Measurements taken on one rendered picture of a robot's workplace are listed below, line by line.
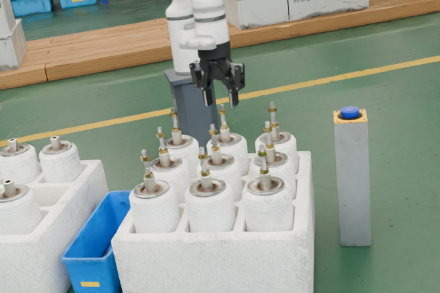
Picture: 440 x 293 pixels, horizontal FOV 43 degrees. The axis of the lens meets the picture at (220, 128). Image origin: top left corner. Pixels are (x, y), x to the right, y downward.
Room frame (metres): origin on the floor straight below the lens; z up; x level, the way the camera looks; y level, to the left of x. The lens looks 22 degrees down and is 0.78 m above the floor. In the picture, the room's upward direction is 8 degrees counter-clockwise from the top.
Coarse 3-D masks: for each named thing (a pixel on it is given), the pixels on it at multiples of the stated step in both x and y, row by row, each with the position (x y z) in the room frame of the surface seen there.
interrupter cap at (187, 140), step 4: (184, 136) 1.30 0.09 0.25; (188, 136) 1.29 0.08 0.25; (168, 140) 1.29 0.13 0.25; (172, 140) 1.28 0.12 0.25; (184, 140) 1.28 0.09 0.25; (188, 140) 1.27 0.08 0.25; (192, 140) 1.26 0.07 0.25; (168, 144) 1.26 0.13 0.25; (172, 144) 1.26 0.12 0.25; (180, 144) 1.26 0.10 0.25; (184, 144) 1.25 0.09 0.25; (188, 144) 1.24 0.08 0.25; (168, 148) 1.24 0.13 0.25; (172, 148) 1.23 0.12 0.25; (176, 148) 1.23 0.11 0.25
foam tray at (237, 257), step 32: (128, 224) 1.03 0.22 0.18; (128, 256) 0.97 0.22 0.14; (160, 256) 0.96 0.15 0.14; (192, 256) 0.94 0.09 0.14; (224, 256) 0.93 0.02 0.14; (256, 256) 0.92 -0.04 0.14; (288, 256) 0.90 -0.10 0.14; (128, 288) 0.97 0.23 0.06; (160, 288) 0.96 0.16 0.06; (192, 288) 0.94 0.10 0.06; (224, 288) 0.93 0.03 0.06; (256, 288) 0.92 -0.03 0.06; (288, 288) 0.90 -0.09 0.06
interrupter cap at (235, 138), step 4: (216, 136) 1.27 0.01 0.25; (220, 136) 1.26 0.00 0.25; (232, 136) 1.26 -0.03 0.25; (236, 136) 1.25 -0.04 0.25; (240, 136) 1.25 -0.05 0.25; (220, 140) 1.25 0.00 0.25; (232, 140) 1.24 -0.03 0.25; (236, 140) 1.23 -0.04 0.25; (240, 140) 1.23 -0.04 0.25; (212, 144) 1.22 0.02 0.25; (220, 144) 1.22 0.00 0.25; (224, 144) 1.22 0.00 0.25; (228, 144) 1.21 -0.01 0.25; (232, 144) 1.21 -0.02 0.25
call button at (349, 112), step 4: (344, 108) 1.15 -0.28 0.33; (348, 108) 1.14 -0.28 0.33; (352, 108) 1.14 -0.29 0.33; (356, 108) 1.14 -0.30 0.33; (340, 112) 1.14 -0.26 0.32; (344, 112) 1.12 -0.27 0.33; (348, 112) 1.12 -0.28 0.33; (352, 112) 1.12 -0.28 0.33; (356, 112) 1.12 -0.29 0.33; (344, 116) 1.13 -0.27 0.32; (348, 116) 1.12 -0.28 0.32; (352, 116) 1.12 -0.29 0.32
